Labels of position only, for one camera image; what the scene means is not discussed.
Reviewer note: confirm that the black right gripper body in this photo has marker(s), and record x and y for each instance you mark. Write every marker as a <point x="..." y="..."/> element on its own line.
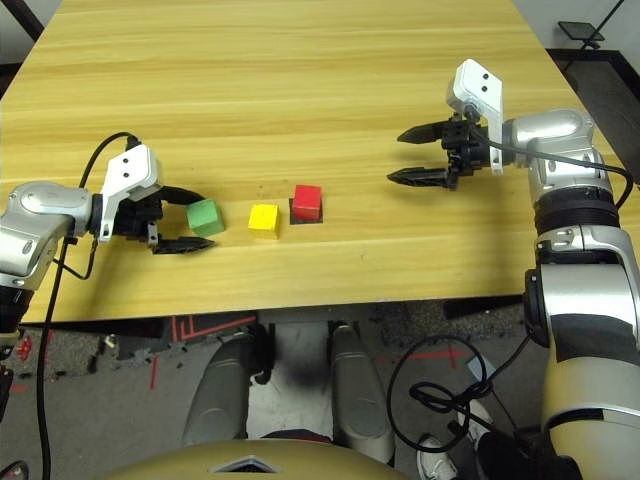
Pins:
<point x="467" y="145"/>

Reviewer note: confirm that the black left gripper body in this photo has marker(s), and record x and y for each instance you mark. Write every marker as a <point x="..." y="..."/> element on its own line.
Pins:
<point x="140" y="215"/>

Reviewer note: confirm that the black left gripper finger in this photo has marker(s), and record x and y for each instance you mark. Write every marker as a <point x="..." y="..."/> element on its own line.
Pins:
<point x="177" y="195"/>
<point x="182" y="246"/>

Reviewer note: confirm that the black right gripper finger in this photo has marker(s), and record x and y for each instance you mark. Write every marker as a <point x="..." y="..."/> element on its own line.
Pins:
<point x="425" y="134"/>
<point x="425" y="176"/>

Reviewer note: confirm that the green block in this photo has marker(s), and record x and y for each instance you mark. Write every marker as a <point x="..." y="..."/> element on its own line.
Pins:
<point x="205" y="217"/>

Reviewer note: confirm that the yellow block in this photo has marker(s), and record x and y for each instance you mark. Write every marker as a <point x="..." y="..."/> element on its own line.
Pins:
<point x="263" y="220"/>

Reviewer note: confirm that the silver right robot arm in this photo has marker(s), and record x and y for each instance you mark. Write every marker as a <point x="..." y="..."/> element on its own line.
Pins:
<point x="575" y="280"/>

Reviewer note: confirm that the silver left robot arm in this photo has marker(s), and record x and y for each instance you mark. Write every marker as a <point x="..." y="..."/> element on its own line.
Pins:
<point x="40" y="210"/>

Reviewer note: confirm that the red block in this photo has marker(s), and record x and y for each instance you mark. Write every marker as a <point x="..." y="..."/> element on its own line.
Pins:
<point x="306" y="200"/>

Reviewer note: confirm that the silver left robot leg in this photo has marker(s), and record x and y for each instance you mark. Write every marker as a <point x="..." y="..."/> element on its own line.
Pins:
<point x="220" y="395"/>

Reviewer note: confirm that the silver robot leg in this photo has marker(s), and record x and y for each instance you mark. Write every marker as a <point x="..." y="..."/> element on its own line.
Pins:
<point x="360" y="395"/>
<point x="220" y="395"/>

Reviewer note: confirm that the black plate on stand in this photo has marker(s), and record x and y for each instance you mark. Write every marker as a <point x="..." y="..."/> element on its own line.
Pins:
<point x="580" y="31"/>

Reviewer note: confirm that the small red floor object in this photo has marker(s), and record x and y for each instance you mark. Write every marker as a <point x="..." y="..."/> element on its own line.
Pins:
<point x="25" y="350"/>

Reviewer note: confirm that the grey paper tag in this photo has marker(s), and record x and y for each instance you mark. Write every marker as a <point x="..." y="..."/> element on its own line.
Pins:
<point x="475" y="370"/>

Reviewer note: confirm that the tan robot torso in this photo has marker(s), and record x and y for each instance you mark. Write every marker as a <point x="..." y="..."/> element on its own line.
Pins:
<point x="200" y="465"/>

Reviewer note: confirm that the silver right robot leg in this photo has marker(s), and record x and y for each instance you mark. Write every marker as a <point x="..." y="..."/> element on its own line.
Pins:
<point x="360" y="395"/>

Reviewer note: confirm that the white bystander shoe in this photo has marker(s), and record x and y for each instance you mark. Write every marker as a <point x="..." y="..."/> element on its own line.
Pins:
<point x="432" y="462"/>
<point x="482" y="412"/>

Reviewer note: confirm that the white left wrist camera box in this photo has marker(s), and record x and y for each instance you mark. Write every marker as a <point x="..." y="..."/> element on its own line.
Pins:
<point x="130" y="170"/>

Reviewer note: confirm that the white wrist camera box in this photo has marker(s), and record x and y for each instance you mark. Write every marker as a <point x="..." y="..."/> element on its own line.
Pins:
<point x="130" y="170"/>
<point x="475" y="85"/>

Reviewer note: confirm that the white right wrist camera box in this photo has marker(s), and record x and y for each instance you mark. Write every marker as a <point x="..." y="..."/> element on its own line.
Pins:
<point x="475" y="85"/>

